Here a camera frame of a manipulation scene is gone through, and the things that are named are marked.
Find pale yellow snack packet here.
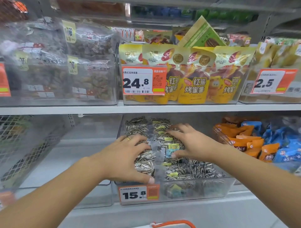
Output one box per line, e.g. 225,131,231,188
270,43,301,69
255,42,278,69

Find person's left forearm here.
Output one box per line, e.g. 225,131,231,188
0,156,111,228

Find large orange price tag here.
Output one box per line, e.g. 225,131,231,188
121,65,167,96

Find white wire mesh panel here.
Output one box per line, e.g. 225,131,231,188
0,115,69,189

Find person's right hand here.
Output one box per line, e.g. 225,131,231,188
165,123,220,163

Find person's left hand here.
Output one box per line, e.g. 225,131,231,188
90,134,155,184

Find white shelf board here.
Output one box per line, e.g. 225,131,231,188
0,101,301,116

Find small orange price tag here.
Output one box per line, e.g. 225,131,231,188
119,184,160,204

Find red and yellow back packets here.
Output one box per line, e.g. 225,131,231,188
134,29,174,45

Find empty clear plastic bin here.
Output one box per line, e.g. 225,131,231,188
0,114,123,210

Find orange basket handle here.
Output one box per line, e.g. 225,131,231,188
150,220,196,228

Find faded orange tag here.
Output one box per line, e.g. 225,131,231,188
0,191,16,210

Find clear bin of mixed packets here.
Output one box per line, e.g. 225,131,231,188
211,115,301,175

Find clear bin of yellow pouches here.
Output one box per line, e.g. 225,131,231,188
116,43,251,105

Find person's right forearm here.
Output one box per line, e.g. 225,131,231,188
212,139,301,228

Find clear bin of pale packets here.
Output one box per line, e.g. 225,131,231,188
238,42,301,104

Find green and cream snack pouch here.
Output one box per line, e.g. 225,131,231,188
177,15,227,48

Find yellow sweet potato pouch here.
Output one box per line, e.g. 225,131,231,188
177,47,217,104
119,43,144,67
142,44,187,105
208,46,257,104

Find dark red mesh bag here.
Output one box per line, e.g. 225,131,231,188
0,0,29,22

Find clear plastic seed bin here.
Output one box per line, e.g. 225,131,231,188
114,115,235,206

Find pile of seed bags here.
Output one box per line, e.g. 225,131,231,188
125,117,226,181

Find pile of orange snack packets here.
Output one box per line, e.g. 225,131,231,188
213,116,281,163

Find row of green packets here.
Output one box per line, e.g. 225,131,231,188
195,9,257,23

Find row of blue packets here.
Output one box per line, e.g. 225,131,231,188
133,6,182,19

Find tilted orange price tag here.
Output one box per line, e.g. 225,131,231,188
250,68,298,94

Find clear bin of nut bags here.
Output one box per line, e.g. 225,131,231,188
0,18,118,106

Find row of brown packets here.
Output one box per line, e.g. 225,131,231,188
56,0,126,17

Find pile of blue snack packets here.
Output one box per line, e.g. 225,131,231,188
241,120,301,165

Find clear bag of brown nuts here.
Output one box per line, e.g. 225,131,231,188
68,55,116,101
0,21,69,64
11,52,74,99
62,20,116,58

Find striped sunflower seed packet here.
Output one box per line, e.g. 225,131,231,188
132,127,188,175

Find white bottom shelf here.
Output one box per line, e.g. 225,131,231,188
58,186,286,228

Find orange tag with green stripe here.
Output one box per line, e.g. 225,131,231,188
0,63,11,97

